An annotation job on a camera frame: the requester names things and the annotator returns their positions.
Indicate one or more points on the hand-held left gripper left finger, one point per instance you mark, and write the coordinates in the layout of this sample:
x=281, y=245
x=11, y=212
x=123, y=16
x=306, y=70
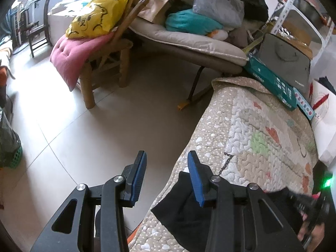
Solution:
x=139, y=173

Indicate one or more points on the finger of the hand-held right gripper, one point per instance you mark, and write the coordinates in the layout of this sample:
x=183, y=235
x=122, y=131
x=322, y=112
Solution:
x=299, y=199

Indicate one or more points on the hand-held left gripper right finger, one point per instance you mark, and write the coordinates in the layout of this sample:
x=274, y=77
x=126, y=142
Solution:
x=195, y=178

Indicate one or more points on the black pants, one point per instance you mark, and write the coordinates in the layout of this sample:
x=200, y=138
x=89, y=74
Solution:
x=178, y=215

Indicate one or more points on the person's right hand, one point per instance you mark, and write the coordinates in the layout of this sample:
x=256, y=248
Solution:
x=317, y=232

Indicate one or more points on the quilted heart-print blanket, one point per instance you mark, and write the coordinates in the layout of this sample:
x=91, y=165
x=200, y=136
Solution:
x=249, y=136

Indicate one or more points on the white bag with red print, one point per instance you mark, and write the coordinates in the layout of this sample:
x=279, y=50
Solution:
x=325, y=126

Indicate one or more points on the dotted colourful flat box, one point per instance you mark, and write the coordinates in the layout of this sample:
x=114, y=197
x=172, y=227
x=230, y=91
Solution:
x=304, y=105

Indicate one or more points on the bamboo wooden chair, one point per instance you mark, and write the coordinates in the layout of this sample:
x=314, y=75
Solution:
x=123, y=65

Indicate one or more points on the green cardboard box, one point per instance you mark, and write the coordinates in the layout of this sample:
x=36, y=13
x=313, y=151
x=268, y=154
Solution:
x=273, y=81

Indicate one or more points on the green mesh basket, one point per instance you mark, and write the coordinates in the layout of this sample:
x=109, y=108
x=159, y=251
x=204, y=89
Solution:
x=10, y=149

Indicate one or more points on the pink seat cushion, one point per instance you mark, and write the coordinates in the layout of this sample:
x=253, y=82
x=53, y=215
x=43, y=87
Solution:
x=68, y=57

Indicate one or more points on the beige cushioned lounge chair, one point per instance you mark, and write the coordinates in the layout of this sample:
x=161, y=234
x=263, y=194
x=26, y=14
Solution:
x=183, y=42

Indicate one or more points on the black flat case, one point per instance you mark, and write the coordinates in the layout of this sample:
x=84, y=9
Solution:
x=286, y=60

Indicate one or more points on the teal cloth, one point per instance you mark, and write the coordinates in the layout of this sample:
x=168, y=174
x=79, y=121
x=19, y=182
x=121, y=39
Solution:
x=189, y=22

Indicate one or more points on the yellow bear-print plastic bag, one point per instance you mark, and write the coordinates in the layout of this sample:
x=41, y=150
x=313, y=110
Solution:
x=97, y=13

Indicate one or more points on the dark wooden chair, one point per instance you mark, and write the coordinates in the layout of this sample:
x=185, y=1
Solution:
x=39, y=34

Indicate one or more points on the grey plastic bag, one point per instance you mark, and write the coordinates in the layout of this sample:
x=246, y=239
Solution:
x=218, y=2

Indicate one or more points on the black cloth bundle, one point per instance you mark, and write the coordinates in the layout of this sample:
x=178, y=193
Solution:
x=253, y=2

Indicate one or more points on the white metal shelf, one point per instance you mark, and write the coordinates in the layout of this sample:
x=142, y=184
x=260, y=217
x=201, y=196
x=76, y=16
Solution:
x=282, y=13

